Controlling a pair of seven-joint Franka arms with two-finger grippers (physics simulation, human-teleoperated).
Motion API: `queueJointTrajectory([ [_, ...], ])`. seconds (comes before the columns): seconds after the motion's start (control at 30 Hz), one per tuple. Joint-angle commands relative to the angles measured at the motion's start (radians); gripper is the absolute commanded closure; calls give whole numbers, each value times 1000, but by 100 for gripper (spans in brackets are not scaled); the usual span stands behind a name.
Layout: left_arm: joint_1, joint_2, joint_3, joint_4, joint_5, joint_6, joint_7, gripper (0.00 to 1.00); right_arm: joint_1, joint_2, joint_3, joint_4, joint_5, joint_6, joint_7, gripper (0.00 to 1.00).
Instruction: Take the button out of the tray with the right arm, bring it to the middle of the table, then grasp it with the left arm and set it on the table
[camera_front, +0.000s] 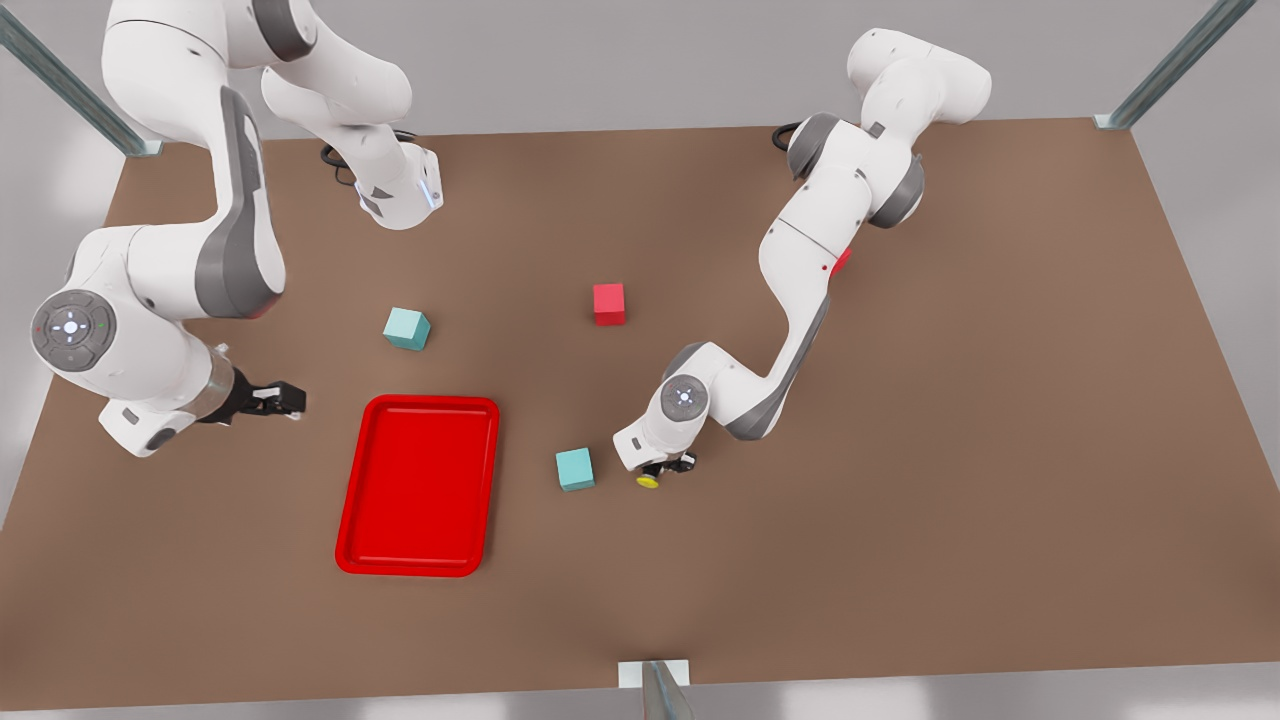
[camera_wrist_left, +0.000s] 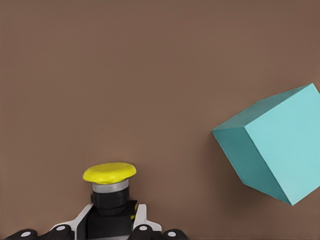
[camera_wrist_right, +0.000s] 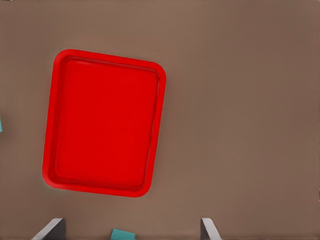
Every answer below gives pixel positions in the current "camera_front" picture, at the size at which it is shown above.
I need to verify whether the red rectangular tray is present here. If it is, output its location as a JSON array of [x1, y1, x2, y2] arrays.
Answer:
[[335, 395, 500, 578]]

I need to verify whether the silver frame post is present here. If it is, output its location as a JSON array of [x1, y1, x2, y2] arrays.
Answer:
[[618, 659, 695, 720], [0, 8, 164, 159], [1094, 0, 1257, 132]]

